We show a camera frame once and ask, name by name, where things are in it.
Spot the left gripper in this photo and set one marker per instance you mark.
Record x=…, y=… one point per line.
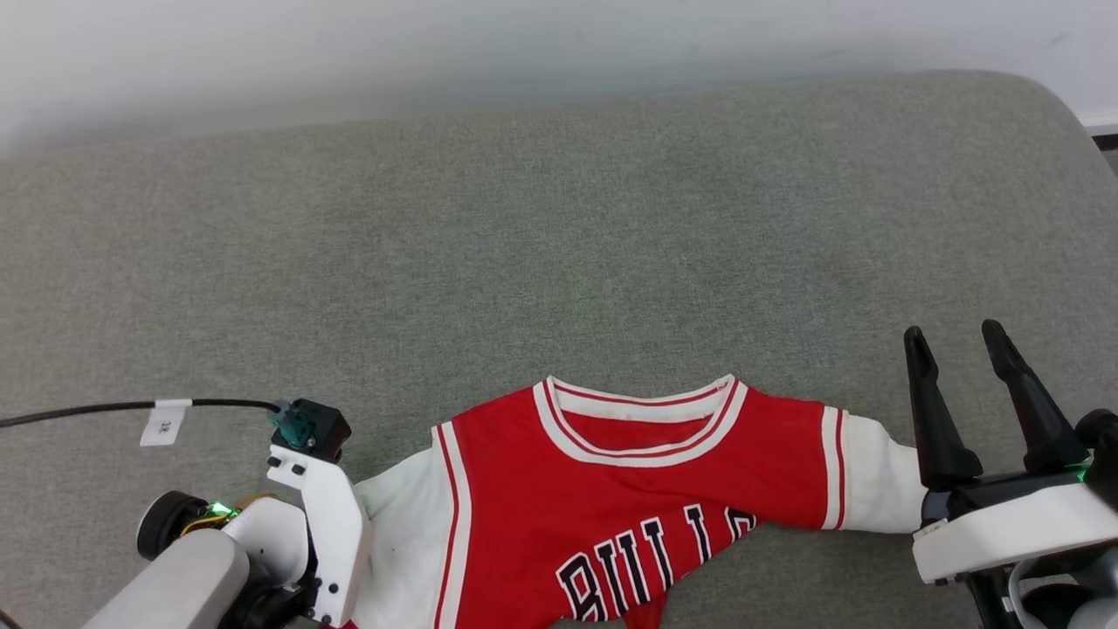
x=262, y=533

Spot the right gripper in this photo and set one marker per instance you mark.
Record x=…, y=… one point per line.
x=987, y=496

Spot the red white basketball jersey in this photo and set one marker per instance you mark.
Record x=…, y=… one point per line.
x=611, y=498

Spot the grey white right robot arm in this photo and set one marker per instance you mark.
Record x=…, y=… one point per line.
x=1096, y=611

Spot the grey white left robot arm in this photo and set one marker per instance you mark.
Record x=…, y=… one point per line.
x=175, y=585

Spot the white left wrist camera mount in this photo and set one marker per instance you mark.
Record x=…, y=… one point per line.
x=336, y=533

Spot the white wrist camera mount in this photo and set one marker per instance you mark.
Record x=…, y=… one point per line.
x=1013, y=533
x=336, y=533

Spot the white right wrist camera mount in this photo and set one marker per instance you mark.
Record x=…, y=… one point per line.
x=1013, y=533

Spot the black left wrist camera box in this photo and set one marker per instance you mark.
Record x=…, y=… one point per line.
x=327, y=432

